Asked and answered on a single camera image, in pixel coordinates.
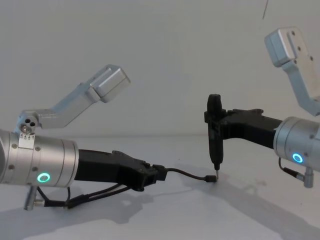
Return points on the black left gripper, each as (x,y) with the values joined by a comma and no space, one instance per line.
(105,166)

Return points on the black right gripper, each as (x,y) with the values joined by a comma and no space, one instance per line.
(252,127)

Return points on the black electric screwdriver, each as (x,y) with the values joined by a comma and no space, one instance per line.
(215,152)

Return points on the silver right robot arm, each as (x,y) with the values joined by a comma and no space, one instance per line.
(295,147)

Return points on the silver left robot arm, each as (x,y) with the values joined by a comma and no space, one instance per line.
(37,155)

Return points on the white table cloth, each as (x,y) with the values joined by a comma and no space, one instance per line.
(175,215)

